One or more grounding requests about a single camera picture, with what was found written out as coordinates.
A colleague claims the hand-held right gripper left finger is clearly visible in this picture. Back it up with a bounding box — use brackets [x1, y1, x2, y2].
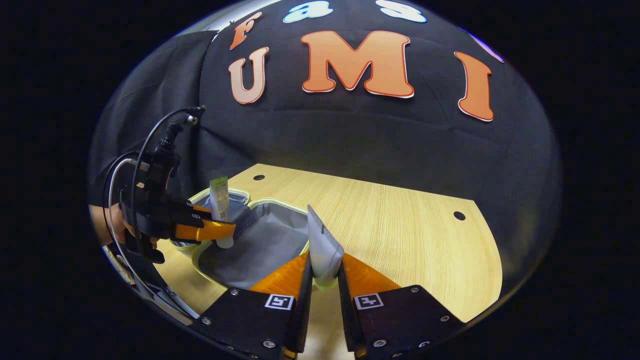
[191, 251, 314, 360]

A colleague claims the grey cable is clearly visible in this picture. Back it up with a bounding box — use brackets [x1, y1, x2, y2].
[106, 158, 198, 321]

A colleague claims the black cable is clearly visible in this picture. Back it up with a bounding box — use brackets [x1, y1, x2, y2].
[130, 106, 201, 236]

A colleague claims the white grey skin care tube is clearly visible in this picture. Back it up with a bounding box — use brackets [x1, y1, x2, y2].
[306, 204, 345, 292]

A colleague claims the pale yellow suitcase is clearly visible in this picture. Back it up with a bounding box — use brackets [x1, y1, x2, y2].
[169, 186, 312, 292]

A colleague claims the green print skin care tube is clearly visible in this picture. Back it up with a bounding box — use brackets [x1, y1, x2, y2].
[209, 176, 235, 250]

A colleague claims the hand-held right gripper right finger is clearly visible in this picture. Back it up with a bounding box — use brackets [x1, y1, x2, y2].
[337, 251, 467, 360]

